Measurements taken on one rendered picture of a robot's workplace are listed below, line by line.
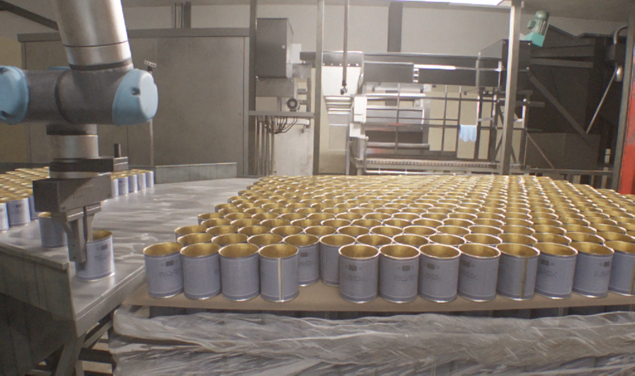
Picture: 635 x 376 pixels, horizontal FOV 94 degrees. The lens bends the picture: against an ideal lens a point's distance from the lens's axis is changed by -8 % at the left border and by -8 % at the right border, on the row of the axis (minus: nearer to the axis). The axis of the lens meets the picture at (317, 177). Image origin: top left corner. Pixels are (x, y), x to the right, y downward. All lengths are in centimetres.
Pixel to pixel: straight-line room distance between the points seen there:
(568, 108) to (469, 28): 551
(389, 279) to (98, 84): 50
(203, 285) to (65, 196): 26
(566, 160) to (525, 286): 435
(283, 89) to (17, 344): 263
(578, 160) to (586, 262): 438
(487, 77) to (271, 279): 367
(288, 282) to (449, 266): 26
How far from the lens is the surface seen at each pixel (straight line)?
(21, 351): 100
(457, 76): 387
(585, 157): 511
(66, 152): 64
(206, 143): 340
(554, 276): 67
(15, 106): 54
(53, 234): 94
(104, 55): 48
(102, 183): 70
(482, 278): 60
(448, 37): 970
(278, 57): 304
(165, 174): 188
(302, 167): 350
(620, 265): 75
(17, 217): 121
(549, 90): 480
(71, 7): 48
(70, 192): 64
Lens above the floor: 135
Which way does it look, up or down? 7 degrees down
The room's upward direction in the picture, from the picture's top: 2 degrees clockwise
